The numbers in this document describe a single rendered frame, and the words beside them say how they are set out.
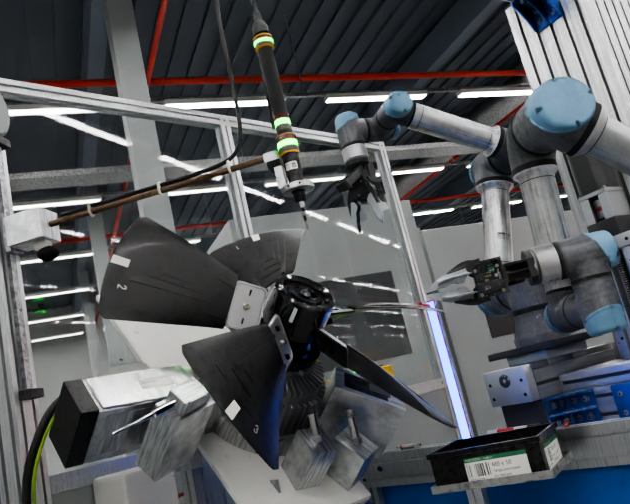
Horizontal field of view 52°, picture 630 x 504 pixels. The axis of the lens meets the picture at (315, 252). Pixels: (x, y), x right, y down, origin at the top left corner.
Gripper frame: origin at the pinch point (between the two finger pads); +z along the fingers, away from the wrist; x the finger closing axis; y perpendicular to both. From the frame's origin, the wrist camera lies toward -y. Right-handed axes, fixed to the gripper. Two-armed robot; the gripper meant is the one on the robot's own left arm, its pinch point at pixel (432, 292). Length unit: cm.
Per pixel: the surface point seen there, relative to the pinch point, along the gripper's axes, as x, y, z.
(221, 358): 2, 40, 33
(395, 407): 19.9, 4.4, 12.8
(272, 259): -15.4, -2.5, 31.0
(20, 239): -34, 2, 84
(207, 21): -412, -639, 166
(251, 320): -3.1, 15.3, 34.0
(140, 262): -18, 23, 50
